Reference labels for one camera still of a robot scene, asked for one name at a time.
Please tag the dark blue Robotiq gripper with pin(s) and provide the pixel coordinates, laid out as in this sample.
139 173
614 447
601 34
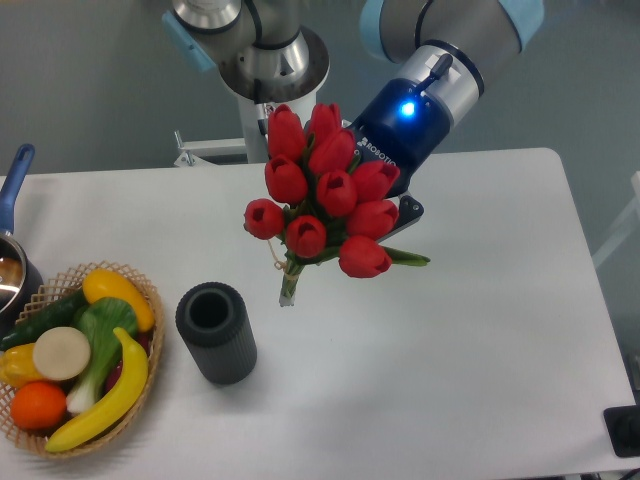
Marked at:
401 128

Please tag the red tulip bouquet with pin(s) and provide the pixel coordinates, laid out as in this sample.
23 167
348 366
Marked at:
324 203

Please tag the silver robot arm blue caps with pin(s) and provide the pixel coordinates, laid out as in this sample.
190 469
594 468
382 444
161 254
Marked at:
448 53

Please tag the dark grey ribbed vase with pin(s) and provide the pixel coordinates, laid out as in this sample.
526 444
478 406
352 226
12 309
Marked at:
213 322

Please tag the metal table clamp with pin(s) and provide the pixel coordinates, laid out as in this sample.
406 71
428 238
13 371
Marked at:
209 152

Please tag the black device at edge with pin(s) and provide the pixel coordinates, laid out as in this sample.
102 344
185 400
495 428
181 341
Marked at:
623 429

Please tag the yellow plastic banana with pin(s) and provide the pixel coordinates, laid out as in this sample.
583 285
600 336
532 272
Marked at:
113 406

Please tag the green bok choy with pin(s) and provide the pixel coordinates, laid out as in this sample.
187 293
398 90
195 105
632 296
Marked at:
97 323

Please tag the woven wicker basket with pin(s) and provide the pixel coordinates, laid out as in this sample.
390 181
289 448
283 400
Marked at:
56 288

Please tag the green cucumber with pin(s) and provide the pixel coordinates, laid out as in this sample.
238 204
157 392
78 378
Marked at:
59 313

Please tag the beige round radish slice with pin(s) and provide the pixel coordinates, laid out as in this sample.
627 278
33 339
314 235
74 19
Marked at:
61 353

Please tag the orange plastic fruit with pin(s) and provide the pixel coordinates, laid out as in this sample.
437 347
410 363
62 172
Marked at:
38 405

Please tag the yellow bell pepper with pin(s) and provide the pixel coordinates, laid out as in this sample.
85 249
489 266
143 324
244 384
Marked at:
18 367

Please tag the blue handled saucepan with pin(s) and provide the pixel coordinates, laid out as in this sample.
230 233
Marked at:
20 279

